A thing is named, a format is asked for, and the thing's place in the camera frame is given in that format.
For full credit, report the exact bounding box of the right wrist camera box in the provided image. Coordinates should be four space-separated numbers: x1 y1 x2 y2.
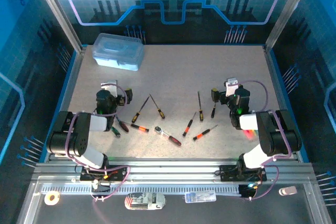
225 78 240 90

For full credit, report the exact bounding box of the small black electronics board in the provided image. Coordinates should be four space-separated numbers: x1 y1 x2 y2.
238 184 257 199

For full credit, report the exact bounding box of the orange black precision screwdriver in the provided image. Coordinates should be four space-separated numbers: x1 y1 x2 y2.
193 124 219 141
123 121 150 133
182 111 197 137

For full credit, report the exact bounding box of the maroon handled screwdriver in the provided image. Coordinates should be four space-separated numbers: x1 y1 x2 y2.
115 115 130 133

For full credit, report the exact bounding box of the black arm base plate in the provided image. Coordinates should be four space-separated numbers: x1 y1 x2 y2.
80 165 127 182
219 165 268 182

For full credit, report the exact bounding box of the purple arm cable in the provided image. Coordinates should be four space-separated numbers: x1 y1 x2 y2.
237 79 293 201
64 83 131 202

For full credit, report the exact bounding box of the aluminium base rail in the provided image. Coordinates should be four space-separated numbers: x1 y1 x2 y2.
31 157 317 183

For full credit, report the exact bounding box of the blue plastic toolbox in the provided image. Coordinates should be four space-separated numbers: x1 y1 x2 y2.
91 33 145 72

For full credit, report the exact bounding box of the rainbow coloured tool set pack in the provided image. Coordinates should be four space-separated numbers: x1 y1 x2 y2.
241 129 257 141

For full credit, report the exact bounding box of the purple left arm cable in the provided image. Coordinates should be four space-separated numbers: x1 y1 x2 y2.
64 83 131 202

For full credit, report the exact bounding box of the slotted cable duct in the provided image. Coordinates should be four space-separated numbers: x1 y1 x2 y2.
41 185 242 195

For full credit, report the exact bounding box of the white tape roll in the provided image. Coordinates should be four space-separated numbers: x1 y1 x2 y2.
44 191 60 206

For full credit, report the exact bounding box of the aluminium side rail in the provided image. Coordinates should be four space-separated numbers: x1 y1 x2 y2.
262 47 302 162
47 47 87 162

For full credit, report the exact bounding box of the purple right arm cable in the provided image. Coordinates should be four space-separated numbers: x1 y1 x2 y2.
237 79 293 201

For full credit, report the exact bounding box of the aluminium frame post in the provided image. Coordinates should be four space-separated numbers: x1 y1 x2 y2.
264 0 316 51
30 0 87 53

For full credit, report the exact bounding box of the red handled ratchet wrench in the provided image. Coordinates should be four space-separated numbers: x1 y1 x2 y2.
154 126 182 147

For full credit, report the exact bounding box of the striped printed label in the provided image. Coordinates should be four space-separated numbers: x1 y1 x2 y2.
124 192 166 211

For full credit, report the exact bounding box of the small white device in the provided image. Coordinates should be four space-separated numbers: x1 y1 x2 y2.
278 186 298 196

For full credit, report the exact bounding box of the black yellow handled screwdriver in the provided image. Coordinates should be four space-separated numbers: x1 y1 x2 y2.
197 91 204 122
131 95 150 124
149 93 166 120

